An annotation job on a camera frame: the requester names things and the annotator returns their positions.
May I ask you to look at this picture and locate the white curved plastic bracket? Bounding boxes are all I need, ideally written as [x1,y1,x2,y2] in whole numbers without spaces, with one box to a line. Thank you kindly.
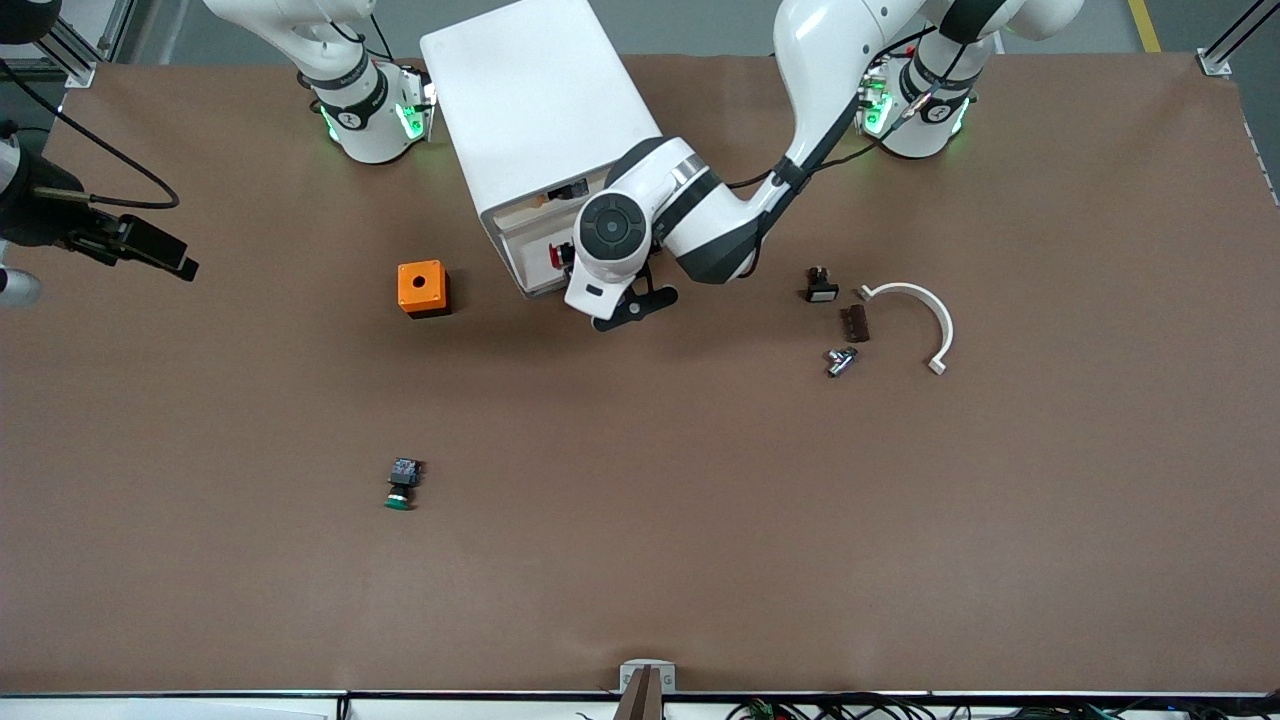
[857,282,955,376]

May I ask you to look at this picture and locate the green push button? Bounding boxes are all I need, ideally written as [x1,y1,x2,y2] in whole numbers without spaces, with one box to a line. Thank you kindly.
[384,457,423,511]

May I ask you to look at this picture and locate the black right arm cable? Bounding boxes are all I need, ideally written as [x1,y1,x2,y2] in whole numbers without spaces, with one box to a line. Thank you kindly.
[0,58,181,211]

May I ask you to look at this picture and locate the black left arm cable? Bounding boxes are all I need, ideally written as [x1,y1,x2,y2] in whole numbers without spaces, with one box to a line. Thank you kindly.
[728,30,966,193]

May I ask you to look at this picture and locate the aluminium frame post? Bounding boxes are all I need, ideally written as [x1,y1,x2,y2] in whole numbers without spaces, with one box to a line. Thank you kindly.
[20,0,136,88]
[1196,0,1280,77]

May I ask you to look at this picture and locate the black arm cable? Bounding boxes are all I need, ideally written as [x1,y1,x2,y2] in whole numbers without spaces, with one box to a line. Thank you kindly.
[728,30,966,193]
[0,58,181,211]

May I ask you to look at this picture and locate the orange button enclosure box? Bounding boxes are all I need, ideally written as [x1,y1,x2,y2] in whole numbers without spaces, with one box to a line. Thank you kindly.
[397,260,452,319]

